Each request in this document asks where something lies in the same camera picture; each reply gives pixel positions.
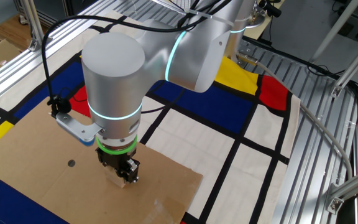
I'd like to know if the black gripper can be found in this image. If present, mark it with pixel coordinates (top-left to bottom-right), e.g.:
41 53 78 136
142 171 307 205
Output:
95 147 141 184

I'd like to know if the grey cable with brass plug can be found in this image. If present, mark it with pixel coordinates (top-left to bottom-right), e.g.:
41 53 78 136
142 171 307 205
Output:
236 52 354 180

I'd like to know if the black webcam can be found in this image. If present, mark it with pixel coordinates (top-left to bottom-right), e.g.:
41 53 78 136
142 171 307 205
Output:
258 0 282 19

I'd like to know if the small wooden block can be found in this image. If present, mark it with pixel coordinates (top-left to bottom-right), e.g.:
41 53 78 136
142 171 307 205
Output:
104 166 136 190

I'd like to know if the dark equipment cabinet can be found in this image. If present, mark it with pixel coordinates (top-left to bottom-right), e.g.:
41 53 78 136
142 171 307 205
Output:
13 0 102 30

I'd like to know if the white keyboard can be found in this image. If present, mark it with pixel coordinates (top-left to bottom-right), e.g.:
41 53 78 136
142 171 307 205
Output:
169 0 195 10

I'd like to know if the aluminium table edge rail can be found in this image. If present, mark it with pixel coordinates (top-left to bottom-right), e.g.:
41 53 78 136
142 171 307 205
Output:
0 0 173 113

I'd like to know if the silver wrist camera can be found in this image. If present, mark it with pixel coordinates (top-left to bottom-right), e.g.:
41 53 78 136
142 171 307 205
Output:
55 111 103 147

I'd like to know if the pale grey slanted leg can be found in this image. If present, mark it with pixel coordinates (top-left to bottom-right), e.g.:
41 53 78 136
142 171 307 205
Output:
309 0 358 63

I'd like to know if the brown cardboard sheet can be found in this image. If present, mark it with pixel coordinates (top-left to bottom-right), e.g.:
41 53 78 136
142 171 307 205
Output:
0 98 204 224

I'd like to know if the colour block patterned cloth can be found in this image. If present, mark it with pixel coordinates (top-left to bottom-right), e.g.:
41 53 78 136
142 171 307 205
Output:
0 11 301 224

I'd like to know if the aluminium frame strut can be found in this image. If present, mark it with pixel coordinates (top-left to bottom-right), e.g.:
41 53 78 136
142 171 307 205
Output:
22 0 48 52
324 162 358 215
330 36 358 99

